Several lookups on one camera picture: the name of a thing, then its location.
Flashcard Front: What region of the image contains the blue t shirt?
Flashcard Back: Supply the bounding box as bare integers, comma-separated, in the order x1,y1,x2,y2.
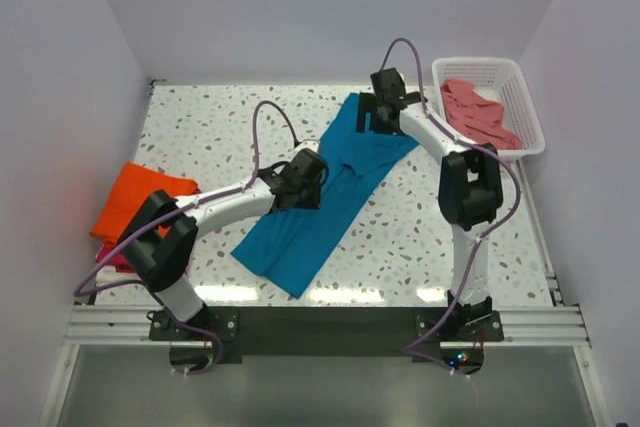
231,93,417,298

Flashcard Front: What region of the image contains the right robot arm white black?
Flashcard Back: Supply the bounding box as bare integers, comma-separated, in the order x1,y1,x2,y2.
356,68,503,347

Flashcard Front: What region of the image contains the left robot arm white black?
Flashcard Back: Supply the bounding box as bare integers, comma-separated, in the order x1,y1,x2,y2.
117,148,329,339

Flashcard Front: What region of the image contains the salmon pink t shirt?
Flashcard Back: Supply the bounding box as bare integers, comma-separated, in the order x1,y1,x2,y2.
440,79,522,150

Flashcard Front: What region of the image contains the white plastic basket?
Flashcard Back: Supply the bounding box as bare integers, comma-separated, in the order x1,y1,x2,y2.
431,57,546,162

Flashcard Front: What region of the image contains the orange folded t shirt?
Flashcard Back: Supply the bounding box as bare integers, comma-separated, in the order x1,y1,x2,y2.
90,162,199,248

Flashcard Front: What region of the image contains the magenta folded t shirt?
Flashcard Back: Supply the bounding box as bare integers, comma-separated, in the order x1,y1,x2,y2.
97,190,198,278

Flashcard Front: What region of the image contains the white folded t shirt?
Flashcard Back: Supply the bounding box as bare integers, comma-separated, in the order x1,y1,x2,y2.
95,266,138,287

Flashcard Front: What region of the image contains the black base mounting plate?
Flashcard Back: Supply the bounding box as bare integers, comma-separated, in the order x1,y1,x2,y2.
146,307,505,373

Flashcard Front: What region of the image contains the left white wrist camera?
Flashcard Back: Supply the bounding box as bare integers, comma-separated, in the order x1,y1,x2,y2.
294,139,321,153

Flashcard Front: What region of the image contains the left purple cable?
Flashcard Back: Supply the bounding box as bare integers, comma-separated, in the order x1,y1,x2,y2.
73,100,321,376

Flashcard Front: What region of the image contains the aluminium rail frame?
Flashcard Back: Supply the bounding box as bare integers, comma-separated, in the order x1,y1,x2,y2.
63,305,589,347

